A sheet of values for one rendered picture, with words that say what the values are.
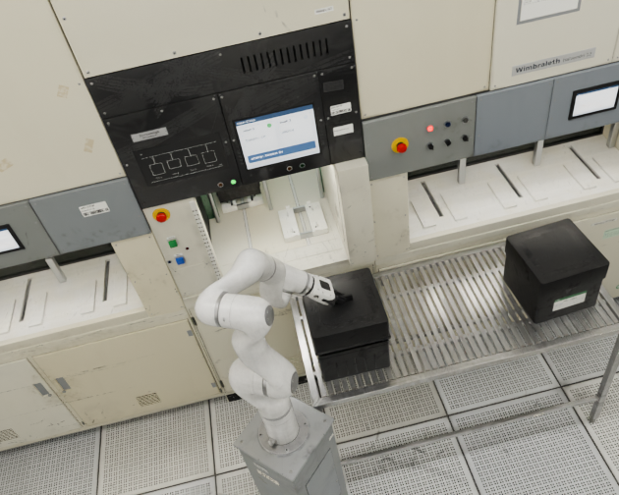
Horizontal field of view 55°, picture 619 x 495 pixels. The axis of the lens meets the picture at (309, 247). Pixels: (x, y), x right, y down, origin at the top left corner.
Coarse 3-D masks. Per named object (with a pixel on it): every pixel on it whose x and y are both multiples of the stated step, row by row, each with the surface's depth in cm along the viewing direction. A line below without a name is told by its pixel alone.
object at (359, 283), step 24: (336, 288) 232; (360, 288) 231; (312, 312) 225; (336, 312) 224; (360, 312) 222; (384, 312) 221; (312, 336) 217; (336, 336) 218; (360, 336) 220; (384, 336) 223
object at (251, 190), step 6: (246, 186) 295; (252, 186) 295; (258, 186) 296; (216, 192) 297; (222, 192) 295; (228, 192) 295; (234, 192) 296; (240, 192) 297; (246, 192) 298; (252, 192) 298; (258, 192) 299; (222, 198) 297; (228, 198) 298; (234, 198) 299; (252, 198) 302
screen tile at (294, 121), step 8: (280, 120) 214; (288, 120) 215; (296, 120) 215; (304, 120) 216; (280, 128) 216; (288, 128) 217; (304, 128) 218; (280, 136) 218; (288, 136) 219; (296, 136) 220; (304, 136) 220; (312, 136) 221
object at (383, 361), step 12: (360, 348) 226; (372, 348) 228; (384, 348) 229; (324, 360) 228; (336, 360) 229; (348, 360) 230; (360, 360) 232; (372, 360) 233; (384, 360) 235; (324, 372) 233; (336, 372) 234; (348, 372) 236; (360, 372) 237
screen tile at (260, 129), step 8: (248, 128) 214; (256, 128) 214; (264, 128) 215; (272, 128) 216; (248, 136) 216; (272, 136) 218; (248, 144) 218; (256, 144) 219; (264, 144) 220; (272, 144) 220; (248, 152) 220
